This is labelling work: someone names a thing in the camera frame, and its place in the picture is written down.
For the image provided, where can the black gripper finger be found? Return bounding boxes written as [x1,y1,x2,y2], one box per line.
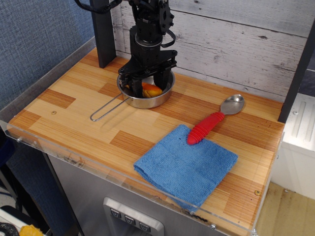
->
[153,69,171,91]
[131,78,143,97]

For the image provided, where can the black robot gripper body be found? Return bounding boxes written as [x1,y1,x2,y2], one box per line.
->
[119,40,177,87]

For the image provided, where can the small steel saucepan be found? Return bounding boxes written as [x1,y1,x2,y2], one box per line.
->
[90,71,175,121]

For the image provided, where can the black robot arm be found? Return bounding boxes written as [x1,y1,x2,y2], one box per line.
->
[119,0,177,98]

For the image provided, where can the blue folded cloth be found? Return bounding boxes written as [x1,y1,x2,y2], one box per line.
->
[134,124,238,213]

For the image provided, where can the clear acrylic front guard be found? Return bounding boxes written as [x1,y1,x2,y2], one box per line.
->
[1,113,284,236]

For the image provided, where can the steel button control panel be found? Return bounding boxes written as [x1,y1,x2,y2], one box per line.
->
[103,197,165,236]

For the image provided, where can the white ridged side unit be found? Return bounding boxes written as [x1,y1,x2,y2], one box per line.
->
[271,93,315,199]

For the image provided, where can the yellow object bottom left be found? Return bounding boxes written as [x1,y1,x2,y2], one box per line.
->
[19,225,43,236]

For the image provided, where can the dark left vertical post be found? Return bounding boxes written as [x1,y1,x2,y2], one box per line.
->
[92,11,116,68]

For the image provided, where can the dark vertical post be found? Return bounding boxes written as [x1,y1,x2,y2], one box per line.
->
[92,11,116,68]
[278,23,315,123]

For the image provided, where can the red handled metal spoon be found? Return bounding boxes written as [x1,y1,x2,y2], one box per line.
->
[187,94,245,145]

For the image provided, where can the dark right vertical post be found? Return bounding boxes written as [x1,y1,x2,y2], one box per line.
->
[278,23,315,123]

